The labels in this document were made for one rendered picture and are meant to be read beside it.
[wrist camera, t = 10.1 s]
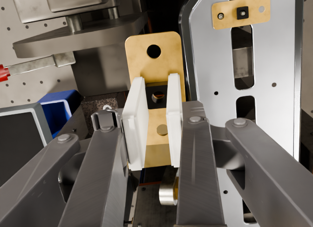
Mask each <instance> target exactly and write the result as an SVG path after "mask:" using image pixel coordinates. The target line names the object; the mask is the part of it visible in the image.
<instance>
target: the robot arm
mask: <svg viewBox="0 0 313 227"><path fill-rule="evenodd" d="M91 118H92V123H93V127H94V133H93V135H92V138H89V139H85V140H81V141H79V137H78V135H76V134H62V135H60V136H58V137H56V138H54V139H53V140H52V141H50V142H49V143H48V144H47V145H46V146H45V147H44V148H43V149H42V150H41V151H39V152H38V153H37V154H36V155H35V156H34V157H33V158H32V159H31V160H30V161H29V162H28V163H27V164H25V165H24V166H23V167H22V168H21V169H20V170H19V171H18V172H17V173H16V174H14V175H13V176H12V177H11V178H10V179H9V180H8V181H7V182H6V183H5V184H3V185H2V186H1V187H0V227H123V221H124V211H125V202H126V192H127V182H128V167H127V161H128V165H129V169H131V170H132V171H136V170H142V168H144V161H145V151H146V141H147V132H148V122H149V110H148V106H147V99H146V92H145V81H144V78H143V77H135V78H134V79H133V82H132V85H131V88H130V91H129V95H128V97H127V100H126V103H125V106H124V108H118V109H104V110H100V111H97V112H95V113H93V114H92V115H91ZM166 119H167V128H168V137H169V145H170V157H171V165H172V166H174V167H179V181H178V198H177V221H176V225H174V226H173V227H227V224H225V219H224V213H223V207H222V201H221V194H220V188H219V182H218V174H217V168H223V169H226V173H227V175H228V177H229V178H230V180H231V182H232V183H233V185H234V186H235V188H236V190H237V191H238V193H239V194H240V196H241V197H242V199H243V201H244V202H245V204H246V205H247V207H248V208H249V210H250V211H251V213H252V215H253V216H254V218H255V220H256V221H257V223H258V224H259V226H260V227H313V174H312V173H311V172H310V171H309V170H307V169H306V168H305V167H304V166H303V165H302V164H301V163H299V162H298V161H297V160H296V159H295V158H294V157H293V156H291V155H290V154H289V153H288V152H287V151H286V150H285V149H284V148H283V147H282V146H281V145H279V144H278V143H277V142H276V141H275V140H274V139H273V138H272V137H270V136H269V135H268V134H267V133H266V132H265V131H264V130H262V129H261V128H260V127H259V126H258V125H257V124H256V123H254V122H253V121H252V120H249V119H246V118H235V119H231V120H228V121H227V122H226V123H225V127H217V126H213V125H211V124H210V122H209V119H208V118H206V115H205V111H204V106H203V104H202V103H201V102H200V101H198V100H197V101H186V102H182V98H181V87H180V76H179V74H177V73H171V74H170V75H169V76H168V92H167V107H166ZM59 176H60V180H59V179H58V177H59Z"/></svg>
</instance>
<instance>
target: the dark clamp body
mask: <svg viewBox="0 0 313 227"><path fill-rule="evenodd" d="M149 33H153V32H152V27H151V21H150V17H148V22H147V23H146V24H145V26H144V27H143V29H142V30H141V31H140V33H139V34H138V35H141V34H149ZM73 52H74V56H75V60H76V63H75V64H72V65H71V67H72V71H73V74H74V78H75V82H76V85H77V89H78V91H79V93H80V94H81V95H82V96H85V97H88V96H94V95H100V94H107V93H115V92H121V91H128V90H130V88H131V82H130V76H129V67H128V61H127V55H126V49H125V41H123V42H120V43H115V44H111V45H106V46H101V47H94V48H88V49H83V50H77V51H73Z"/></svg>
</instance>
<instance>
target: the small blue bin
mask: <svg viewBox="0 0 313 227"><path fill-rule="evenodd" d="M37 102H39V103H41V106H42V108H43V111H44V114H45V117H46V120H47V122H48V126H49V129H50V132H51V135H52V137H53V139H54V138H55V136H56V135H57V134H58V133H59V131H60V130H61V129H62V128H63V126H64V125H65V124H66V122H67V121H68V120H69V118H70V117H71V116H72V115H73V113H74V112H75V111H76V110H77V108H78V107H79V106H80V104H81V103H80V100H79V96H78V93H77V91H76V90H68V91H62V92H56V93H48V94H46V95H45V96H43V97H42V98H41V99H40V100H38V101H37Z"/></svg>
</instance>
